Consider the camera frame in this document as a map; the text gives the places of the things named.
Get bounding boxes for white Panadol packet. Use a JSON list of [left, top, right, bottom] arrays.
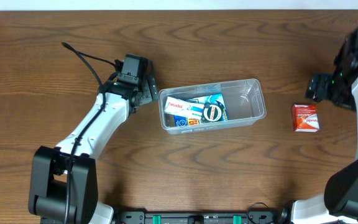
[[164, 97, 204, 119]]

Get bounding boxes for red Panadol box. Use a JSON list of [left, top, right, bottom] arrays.
[[291, 104, 319, 133]]

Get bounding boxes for clear plastic container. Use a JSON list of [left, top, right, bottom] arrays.
[[158, 78, 267, 134]]

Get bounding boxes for blue fever medicine box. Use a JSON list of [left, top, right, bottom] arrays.
[[173, 93, 228, 127]]

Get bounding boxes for green Zam-Buk box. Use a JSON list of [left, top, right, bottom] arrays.
[[201, 104, 227, 123]]

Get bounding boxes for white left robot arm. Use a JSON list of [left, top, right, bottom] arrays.
[[28, 54, 158, 224]]

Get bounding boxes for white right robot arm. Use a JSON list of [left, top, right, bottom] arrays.
[[277, 28, 358, 223]]

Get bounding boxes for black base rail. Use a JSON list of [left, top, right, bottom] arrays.
[[112, 202, 292, 224]]

